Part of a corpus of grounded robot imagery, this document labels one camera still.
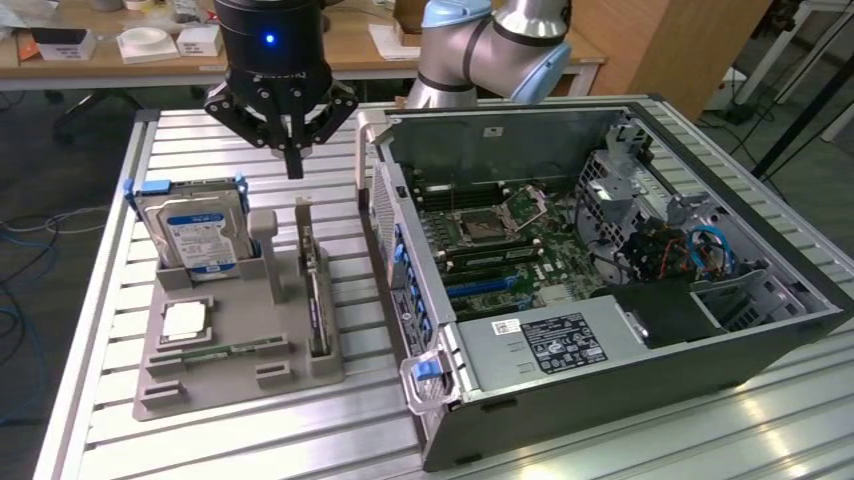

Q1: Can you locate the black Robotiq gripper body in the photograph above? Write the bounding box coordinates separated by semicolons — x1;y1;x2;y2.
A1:
214;0;336;150

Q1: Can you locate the small white box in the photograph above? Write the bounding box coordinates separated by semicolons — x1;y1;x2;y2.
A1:
175;25;225;58

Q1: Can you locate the white paper booklet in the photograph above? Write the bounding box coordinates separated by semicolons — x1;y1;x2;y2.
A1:
369;22;426;62

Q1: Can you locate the white square dish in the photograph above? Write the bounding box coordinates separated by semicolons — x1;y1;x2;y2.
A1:
117;27;183;65

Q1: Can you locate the blue disk caddy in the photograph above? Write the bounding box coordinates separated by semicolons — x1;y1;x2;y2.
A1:
123;172;254;266

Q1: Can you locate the brown cardboard box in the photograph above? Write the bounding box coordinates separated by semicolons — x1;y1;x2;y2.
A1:
393;0;429;36

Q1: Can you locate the wooden desk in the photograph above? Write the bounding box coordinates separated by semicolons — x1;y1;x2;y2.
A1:
0;0;610;94

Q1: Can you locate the black chair base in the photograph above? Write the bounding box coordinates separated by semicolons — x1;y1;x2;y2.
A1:
50;89;146;146

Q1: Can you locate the black RAM slots row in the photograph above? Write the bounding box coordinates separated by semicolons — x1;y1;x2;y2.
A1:
412;178;510;209

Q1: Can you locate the hard disk blue label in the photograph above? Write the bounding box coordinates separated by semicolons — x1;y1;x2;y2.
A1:
137;193;246;281

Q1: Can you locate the white box black lid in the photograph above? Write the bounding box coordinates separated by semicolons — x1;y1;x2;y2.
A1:
31;27;99;62

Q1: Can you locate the CPU socket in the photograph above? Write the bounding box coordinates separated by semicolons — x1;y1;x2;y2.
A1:
453;207;524;247

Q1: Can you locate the metal socket cover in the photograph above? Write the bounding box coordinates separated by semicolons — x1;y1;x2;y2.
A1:
500;184;557;234

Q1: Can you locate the installed RAM stick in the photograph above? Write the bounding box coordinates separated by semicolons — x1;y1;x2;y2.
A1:
445;247;544;272

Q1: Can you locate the blue expansion slot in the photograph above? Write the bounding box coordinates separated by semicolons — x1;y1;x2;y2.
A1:
445;278;520;298

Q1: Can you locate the silver CPU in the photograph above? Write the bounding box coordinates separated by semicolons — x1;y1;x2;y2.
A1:
163;302;211;340

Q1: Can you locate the green motherboard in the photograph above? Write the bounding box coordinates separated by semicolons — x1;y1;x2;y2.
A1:
404;167;606;321

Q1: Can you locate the perforated metal disk bay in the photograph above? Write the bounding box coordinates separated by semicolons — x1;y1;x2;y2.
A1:
572;147;677;251

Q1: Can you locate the green RAM stick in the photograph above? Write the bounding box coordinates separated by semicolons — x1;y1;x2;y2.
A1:
178;339;268;362

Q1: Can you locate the wooden cabinet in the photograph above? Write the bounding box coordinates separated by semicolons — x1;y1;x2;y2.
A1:
570;0;776;121

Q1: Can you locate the grey plastic parts rack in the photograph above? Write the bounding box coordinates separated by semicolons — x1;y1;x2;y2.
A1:
133;208;349;422

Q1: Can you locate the grey power supply unit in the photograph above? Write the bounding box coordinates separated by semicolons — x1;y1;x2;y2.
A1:
456;294;650;392

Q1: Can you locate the clear case latch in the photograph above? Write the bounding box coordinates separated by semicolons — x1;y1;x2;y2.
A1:
398;349;464;415

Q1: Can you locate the open black PC case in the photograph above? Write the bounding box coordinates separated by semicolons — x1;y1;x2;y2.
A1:
356;94;854;474

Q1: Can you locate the blue floor cable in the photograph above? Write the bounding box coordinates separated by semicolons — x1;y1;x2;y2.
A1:
0;219;66;426

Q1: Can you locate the red wire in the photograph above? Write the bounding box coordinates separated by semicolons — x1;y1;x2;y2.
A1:
657;238;689;281

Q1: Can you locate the blue wire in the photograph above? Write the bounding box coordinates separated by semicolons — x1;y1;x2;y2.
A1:
685;224;740;281

